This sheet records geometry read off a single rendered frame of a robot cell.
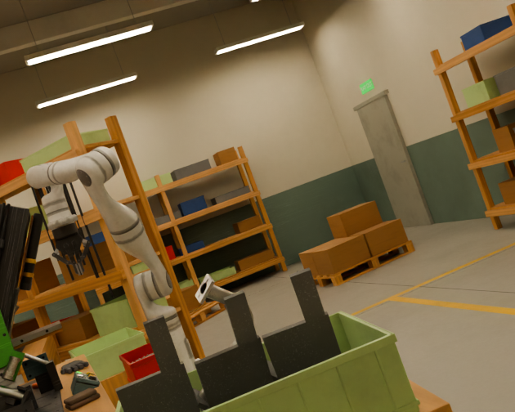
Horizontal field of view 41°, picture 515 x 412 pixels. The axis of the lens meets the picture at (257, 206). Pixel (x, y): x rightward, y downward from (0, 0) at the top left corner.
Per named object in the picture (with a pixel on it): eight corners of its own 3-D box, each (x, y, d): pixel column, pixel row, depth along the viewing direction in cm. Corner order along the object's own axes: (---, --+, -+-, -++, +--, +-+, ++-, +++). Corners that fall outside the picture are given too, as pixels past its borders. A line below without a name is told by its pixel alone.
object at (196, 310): (189, 317, 1009) (178, 288, 1009) (230, 306, 964) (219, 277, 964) (134, 347, 911) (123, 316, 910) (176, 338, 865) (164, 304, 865)
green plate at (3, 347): (20, 363, 246) (1, 310, 251) (18, 360, 238) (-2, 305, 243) (-12, 377, 242) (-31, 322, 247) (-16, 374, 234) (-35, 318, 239)
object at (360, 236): (380, 254, 932) (361, 203, 931) (415, 250, 858) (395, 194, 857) (307, 287, 884) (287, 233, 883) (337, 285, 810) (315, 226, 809)
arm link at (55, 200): (67, 208, 219) (42, 217, 213) (50, 163, 219) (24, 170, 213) (77, 203, 214) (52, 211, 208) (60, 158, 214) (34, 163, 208)
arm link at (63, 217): (49, 230, 205) (42, 210, 205) (48, 232, 215) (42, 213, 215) (78, 220, 207) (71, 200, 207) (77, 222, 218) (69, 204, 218)
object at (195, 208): (288, 270, 1134) (242, 142, 1131) (105, 344, 1050) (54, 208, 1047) (279, 270, 1186) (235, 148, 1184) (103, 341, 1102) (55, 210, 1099)
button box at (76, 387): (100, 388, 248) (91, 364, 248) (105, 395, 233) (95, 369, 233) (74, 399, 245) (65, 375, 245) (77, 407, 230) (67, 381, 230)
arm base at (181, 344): (193, 363, 218) (174, 312, 217) (199, 368, 209) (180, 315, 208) (165, 374, 215) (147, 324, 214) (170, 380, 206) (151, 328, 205)
